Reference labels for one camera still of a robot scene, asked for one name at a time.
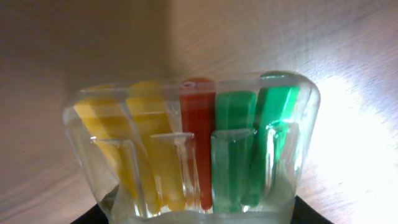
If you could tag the clear case of screwdriver bits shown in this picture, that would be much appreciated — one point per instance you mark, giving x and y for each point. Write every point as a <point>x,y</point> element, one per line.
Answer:
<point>198,151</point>

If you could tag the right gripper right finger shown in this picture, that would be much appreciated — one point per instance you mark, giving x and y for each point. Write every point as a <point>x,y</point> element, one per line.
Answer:
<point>303,213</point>

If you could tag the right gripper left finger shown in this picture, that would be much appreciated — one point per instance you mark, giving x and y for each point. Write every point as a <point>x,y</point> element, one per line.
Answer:
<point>93,216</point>

